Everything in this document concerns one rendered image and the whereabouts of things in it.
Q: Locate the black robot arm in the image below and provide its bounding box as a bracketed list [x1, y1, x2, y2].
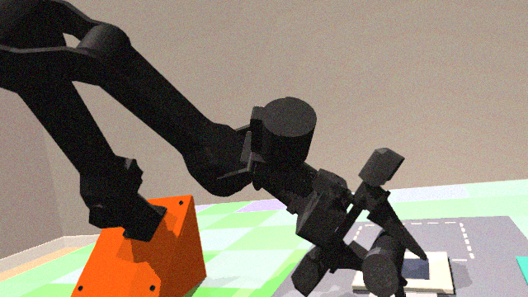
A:
[0, 0, 351, 249]

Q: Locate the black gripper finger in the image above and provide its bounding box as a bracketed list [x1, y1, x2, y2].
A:
[329, 240, 408, 287]
[366, 190, 427, 261]

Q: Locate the white tile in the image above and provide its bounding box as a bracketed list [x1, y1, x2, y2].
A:
[352, 252, 454, 294]

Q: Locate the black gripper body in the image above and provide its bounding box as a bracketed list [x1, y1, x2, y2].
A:
[283, 148, 405, 297]

